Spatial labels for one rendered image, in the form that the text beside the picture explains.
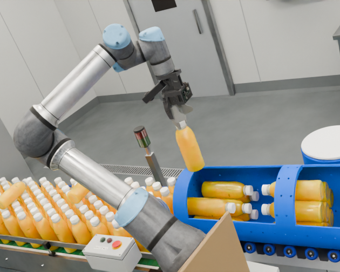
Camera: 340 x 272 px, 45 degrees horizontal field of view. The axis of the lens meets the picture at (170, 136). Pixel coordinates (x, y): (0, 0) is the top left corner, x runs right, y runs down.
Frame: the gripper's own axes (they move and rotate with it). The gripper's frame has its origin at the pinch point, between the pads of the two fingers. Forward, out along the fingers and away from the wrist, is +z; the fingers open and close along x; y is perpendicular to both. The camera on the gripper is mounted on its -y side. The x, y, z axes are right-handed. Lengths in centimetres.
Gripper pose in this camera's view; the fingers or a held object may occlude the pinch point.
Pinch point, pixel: (179, 122)
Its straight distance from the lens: 149.2
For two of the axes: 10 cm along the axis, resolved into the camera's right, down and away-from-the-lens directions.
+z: 3.5, 8.4, 4.1
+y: 8.3, -0.7, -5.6
